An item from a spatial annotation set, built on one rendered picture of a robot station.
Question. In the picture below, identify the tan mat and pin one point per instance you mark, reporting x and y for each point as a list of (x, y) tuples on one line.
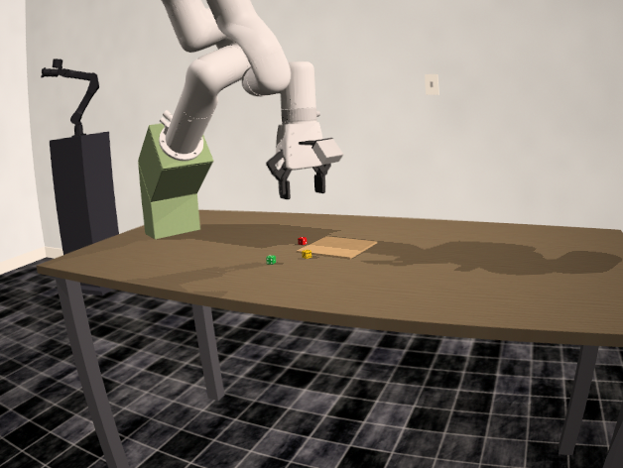
[(338, 247)]

